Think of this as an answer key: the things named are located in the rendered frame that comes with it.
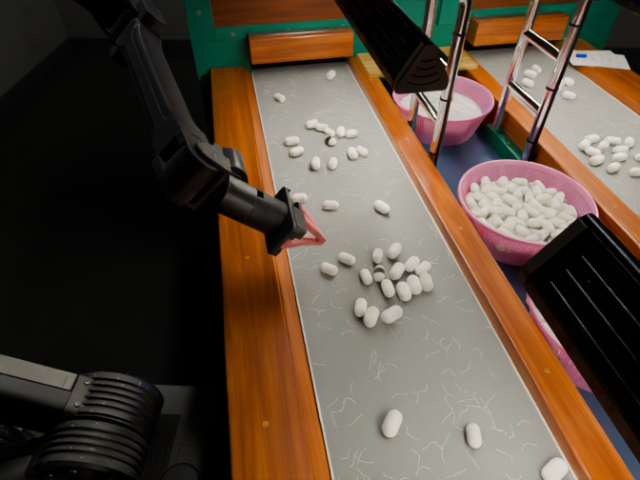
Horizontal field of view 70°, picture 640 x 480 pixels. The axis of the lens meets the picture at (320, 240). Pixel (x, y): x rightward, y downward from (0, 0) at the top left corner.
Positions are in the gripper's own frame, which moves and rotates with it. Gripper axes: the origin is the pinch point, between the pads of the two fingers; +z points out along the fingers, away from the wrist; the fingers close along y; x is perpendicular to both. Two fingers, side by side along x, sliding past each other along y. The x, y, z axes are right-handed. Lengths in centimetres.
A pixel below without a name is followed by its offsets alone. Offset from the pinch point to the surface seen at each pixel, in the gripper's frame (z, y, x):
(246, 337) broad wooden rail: -7.2, -13.2, 13.0
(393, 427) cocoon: 6.5, -30.3, 1.7
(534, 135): 44, 27, -34
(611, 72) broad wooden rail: 78, 57, -60
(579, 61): 74, 65, -56
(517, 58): 36, 42, -42
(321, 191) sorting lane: 8.7, 22.0, 3.0
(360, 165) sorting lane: 16.8, 29.8, -3.9
